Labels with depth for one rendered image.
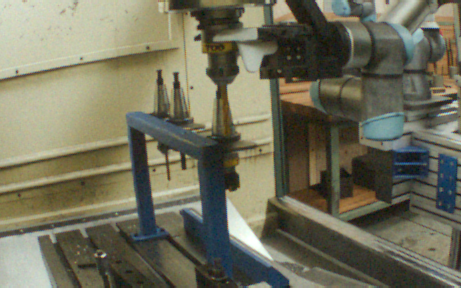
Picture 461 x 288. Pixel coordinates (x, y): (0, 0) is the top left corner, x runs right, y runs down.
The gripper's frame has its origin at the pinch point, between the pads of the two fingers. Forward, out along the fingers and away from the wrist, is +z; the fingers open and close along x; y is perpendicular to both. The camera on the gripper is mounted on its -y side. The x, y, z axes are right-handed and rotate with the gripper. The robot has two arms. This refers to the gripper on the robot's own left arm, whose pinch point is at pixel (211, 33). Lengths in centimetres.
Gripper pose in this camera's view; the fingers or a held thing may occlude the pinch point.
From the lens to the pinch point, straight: 75.3
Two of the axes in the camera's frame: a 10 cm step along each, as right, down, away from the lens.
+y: 0.4, 9.8, 2.1
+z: -8.9, 1.3, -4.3
